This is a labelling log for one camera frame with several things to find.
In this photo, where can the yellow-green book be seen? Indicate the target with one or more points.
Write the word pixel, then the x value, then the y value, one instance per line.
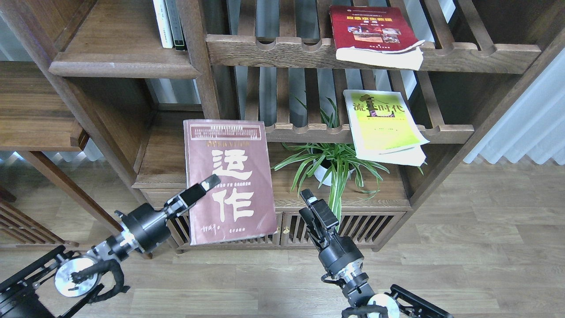
pixel 383 129

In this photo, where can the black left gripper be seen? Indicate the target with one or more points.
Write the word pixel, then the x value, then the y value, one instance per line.
pixel 144 229

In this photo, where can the white upright book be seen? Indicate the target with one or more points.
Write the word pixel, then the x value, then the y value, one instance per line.
pixel 163 23

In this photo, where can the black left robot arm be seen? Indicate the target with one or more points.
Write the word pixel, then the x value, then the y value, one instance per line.
pixel 97 275

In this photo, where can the white curtain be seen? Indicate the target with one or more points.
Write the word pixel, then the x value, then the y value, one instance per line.
pixel 534 127

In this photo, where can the white plant pot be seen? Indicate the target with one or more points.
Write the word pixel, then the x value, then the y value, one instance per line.
pixel 332 172

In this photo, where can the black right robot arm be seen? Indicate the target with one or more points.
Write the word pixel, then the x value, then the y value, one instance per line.
pixel 365 303

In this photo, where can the red book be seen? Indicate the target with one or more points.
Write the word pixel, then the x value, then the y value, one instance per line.
pixel 376 36

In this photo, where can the maroon book white characters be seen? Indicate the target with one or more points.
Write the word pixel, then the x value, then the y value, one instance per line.
pixel 242 205

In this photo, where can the dark green upright book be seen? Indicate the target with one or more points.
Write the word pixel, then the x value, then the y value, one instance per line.
pixel 176 27

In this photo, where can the dark wooden bookshelf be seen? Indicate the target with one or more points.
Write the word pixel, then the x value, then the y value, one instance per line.
pixel 105 60

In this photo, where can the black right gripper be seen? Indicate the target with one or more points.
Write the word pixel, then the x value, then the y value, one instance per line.
pixel 339 256

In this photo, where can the green spider plant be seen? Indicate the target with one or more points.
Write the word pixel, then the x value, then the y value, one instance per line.
pixel 304 155

